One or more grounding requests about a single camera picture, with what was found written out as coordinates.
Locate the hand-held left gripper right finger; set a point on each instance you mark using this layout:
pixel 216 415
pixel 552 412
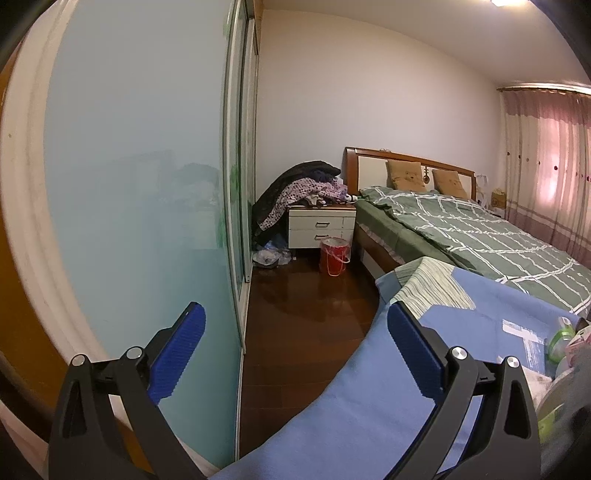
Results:
pixel 411 346

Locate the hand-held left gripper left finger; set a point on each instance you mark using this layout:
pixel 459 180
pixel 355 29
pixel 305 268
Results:
pixel 178 350

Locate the blue tablecloth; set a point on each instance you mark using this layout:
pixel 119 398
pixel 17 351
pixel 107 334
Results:
pixel 360 415

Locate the red plastic bucket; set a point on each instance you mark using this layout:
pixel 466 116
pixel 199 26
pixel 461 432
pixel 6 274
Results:
pixel 334 258

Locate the green plaid duvet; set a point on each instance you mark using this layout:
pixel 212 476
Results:
pixel 485 240

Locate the dark green bedsheet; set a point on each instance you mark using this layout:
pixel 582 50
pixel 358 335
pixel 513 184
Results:
pixel 374 221

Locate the clear plastic bag heap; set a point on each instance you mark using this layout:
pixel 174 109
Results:
pixel 268 254

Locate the clear green plastic bottle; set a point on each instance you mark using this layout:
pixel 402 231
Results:
pixel 561 344

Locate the white nightstand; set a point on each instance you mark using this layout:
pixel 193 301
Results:
pixel 318 226

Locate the brown bear pillow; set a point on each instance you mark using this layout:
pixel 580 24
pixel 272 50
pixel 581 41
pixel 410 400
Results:
pixel 406 175
pixel 450 183

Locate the yellow box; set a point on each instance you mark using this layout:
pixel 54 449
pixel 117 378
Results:
pixel 498 198

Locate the wooden bed headboard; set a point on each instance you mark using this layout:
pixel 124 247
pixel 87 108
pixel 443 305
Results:
pixel 364 168

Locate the sliding glass wardrobe door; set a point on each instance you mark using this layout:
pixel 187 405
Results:
pixel 138 161

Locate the pile of clothes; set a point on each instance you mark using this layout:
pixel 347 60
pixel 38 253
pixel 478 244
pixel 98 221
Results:
pixel 295 189

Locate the pink curtain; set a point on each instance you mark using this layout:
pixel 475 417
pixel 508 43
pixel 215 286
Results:
pixel 545 161

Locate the ceiling light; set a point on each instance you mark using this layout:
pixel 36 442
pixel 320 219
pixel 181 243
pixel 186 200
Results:
pixel 508 2

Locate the wooden curtain rail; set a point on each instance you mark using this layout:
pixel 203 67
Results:
pixel 545 87

